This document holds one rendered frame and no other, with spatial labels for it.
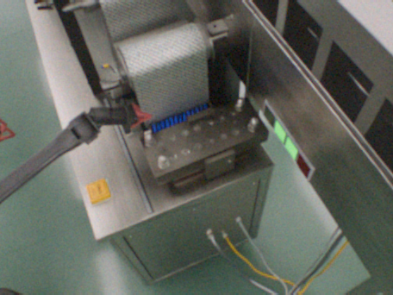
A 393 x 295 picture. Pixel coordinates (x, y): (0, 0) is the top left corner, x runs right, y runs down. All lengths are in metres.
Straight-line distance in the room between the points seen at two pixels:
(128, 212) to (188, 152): 0.29
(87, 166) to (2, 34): 2.41
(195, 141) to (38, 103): 1.89
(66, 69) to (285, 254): 1.46
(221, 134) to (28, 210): 1.56
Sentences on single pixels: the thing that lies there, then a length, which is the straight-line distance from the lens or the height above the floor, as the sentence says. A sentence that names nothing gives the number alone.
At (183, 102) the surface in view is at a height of 1.08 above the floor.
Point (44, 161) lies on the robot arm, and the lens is 1.10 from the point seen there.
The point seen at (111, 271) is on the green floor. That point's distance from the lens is 2.22.
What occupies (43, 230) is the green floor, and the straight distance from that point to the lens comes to 2.43.
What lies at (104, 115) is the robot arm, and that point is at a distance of 1.17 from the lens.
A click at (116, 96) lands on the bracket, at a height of 1.14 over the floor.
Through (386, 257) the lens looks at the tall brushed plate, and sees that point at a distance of 0.92.
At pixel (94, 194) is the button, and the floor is 0.92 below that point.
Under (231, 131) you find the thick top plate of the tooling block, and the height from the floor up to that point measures 1.03.
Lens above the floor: 2.08
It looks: 59 degrees down
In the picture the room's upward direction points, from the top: 8 degrees counter-clockwise
